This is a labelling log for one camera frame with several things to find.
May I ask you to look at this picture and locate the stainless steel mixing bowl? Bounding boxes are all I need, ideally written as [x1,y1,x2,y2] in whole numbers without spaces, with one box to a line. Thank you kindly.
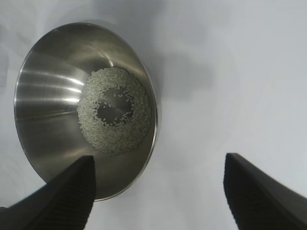
[13,22,162,202]

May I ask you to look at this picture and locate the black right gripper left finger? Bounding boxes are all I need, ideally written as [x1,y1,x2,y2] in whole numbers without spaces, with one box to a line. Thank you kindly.
[0,155,97,230]

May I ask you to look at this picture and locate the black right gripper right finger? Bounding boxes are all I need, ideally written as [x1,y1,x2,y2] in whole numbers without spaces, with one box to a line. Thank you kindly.
[223,152,307,230]

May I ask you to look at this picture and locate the white rice grains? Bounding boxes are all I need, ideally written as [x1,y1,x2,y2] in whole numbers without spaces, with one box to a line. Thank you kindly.
[76,66,152,158]

